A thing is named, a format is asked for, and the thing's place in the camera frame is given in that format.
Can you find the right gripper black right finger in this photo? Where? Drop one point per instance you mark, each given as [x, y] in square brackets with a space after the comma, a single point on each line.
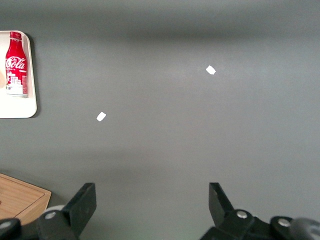
[221, 212]

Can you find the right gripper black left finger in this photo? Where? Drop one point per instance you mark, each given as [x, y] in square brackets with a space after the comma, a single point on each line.
[80, 207]

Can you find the cream plastic tray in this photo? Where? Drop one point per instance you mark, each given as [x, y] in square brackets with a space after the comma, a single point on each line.
[31, 105]

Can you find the wooden drawer cabinet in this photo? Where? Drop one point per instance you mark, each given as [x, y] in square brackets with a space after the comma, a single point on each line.
[20, 197]

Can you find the white tape piece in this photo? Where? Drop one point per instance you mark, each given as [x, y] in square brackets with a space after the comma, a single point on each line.
[211, 70]
[101, 116]

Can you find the red cola bottle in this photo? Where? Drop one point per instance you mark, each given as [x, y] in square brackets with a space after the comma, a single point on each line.
[16, 65]

